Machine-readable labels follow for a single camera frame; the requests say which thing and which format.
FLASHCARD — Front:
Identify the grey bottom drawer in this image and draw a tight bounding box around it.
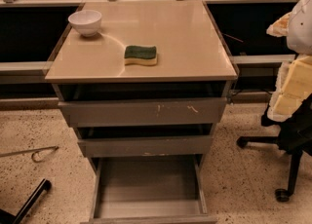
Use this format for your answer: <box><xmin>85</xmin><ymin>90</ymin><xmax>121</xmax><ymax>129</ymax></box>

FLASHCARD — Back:
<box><xmin>82</xmin><ymin>155</ymin><xmax>216</xmax><ymax>224</ymax></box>

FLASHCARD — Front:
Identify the grey drawer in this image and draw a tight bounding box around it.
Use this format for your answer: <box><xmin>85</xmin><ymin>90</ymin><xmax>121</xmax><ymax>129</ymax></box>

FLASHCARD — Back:
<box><xmin>82</xmin><ymin>155</ymin><xmax>216</xmax><ymax>224</ymax></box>
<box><xmin>58</xmin><ymin>97</ymin><xmax>226</xmax><ymax>128</ymax></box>
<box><xmin>77</xmin><ymin>135</ymin><xmax>213</xmax><ymax>158</ymax></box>

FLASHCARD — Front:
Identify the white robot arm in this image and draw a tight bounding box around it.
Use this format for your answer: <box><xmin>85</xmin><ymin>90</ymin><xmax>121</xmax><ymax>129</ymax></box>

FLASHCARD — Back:
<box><xmin>266</xmin><ymin>0</ymin><xmax>312</xmax><ymax>122</ymax></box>

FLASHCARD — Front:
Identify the grey top drawer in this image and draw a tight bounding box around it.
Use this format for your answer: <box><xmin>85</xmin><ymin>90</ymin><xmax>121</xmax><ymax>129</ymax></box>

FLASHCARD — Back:
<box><xmin>58</xmin><ymin>97</ymin><xmax>226</xmax><ymax>128</ymax></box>

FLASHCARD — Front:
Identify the grey middle drawer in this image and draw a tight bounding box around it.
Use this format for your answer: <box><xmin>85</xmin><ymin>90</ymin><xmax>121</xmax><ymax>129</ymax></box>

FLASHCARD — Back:
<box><xmin>77</xmin><ymin>135</ymin><xmax>213</xmax><ymax>158</ymax></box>

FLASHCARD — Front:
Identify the grey drawer cabinet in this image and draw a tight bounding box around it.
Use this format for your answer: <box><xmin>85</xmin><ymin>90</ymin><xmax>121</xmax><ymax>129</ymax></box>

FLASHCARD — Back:
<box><xmin>44</xmin><ymin>0</ymin><xmax>239</xmax><ymax>180</ymax></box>

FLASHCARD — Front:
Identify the black office chair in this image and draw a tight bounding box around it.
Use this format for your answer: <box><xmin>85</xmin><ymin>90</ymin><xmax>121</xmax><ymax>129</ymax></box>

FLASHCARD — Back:
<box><xmin>236</xmin><ymin>95</ymin><xmax>312</xmax><ymax>202</ymax></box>

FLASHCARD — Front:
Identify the green and yellow sponge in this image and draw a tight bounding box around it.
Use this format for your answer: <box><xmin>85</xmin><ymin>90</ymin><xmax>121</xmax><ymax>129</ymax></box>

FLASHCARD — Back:
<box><xmin>124</xmin><ymin>46</ymin><xmax>157</xmax><ymax>66</ymax></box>

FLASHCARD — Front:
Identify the white ceramic bowl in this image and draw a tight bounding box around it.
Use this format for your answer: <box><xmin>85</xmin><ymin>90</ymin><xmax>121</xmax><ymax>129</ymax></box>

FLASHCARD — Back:
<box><xmin>68</xmin><ymin>10</ymin><xmax>102</xmax><ymax>37</ymax></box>

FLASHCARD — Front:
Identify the metal rod on floor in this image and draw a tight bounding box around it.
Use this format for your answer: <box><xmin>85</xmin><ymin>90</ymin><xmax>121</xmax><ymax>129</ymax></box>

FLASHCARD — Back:
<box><xmin>0</xmin><ymin>146</ymin><xmax>59</xmax><ymax>163</ymax></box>

